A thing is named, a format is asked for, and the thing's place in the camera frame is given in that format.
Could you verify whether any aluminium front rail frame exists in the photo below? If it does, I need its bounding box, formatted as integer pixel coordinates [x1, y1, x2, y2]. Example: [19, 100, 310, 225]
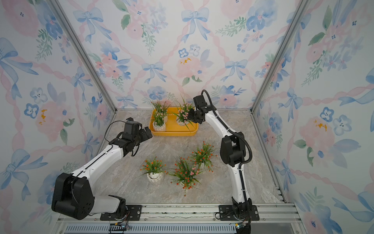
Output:
[52, 203, 306, 234]

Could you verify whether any red flower pot right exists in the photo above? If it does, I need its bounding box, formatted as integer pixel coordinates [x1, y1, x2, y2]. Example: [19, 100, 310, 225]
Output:
[191, 141, 217, 173]

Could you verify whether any corner aluminium post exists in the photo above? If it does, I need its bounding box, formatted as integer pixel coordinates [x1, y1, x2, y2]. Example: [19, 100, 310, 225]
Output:
[47, 0, 117, 113]
[250, 0, 310, 114]

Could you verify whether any right corner aluminium post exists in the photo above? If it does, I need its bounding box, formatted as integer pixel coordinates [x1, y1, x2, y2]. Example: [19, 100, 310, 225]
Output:
[250, 0, 310, 114]

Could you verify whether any left corner aluminium post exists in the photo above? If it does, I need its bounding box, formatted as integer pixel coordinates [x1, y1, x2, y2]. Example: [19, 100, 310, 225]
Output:
[47, 0, 117, 113]

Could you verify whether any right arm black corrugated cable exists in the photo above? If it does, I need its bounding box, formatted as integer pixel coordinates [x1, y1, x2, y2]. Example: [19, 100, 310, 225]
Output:
[200, 89, 254, 205]

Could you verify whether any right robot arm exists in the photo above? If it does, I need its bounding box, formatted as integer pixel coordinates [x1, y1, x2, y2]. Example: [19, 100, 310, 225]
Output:
[188, 90, 253, 222]

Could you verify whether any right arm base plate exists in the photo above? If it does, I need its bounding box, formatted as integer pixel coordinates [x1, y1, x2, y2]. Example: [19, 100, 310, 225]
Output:
[218, 205, 260, 222]

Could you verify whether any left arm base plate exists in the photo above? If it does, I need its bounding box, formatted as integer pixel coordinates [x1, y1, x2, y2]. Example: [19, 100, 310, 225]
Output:
[100, 205, 143, 221]

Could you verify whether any red flower pot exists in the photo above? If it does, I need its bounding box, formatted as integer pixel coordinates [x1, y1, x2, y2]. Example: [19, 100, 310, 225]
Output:
[191, 141, 217, 173]
[169, 158, 202, 197]
[140, 157, 167, 184]

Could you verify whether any red flower pot front left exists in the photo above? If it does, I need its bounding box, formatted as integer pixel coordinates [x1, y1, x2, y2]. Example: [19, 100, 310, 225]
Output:
[140, 157, 167, 184]

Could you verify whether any pink gypsophila pot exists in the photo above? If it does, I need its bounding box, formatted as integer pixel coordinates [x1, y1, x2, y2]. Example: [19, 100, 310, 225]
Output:
[152, 109, 167, 132]
[173, 99, 194, 130]
[151, 100, 169, 117]

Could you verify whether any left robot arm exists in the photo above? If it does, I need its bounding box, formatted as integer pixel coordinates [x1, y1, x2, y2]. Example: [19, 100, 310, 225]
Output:
[51, 118, 153, 220]

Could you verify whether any yellow plastic storage box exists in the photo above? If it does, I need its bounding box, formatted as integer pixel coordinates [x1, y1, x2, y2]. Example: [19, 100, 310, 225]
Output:
[149, 107, 199, 137]

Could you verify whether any red flower pot front centre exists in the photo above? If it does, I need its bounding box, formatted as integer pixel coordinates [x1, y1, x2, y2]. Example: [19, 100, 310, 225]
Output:
[169, 158, 202, 197]

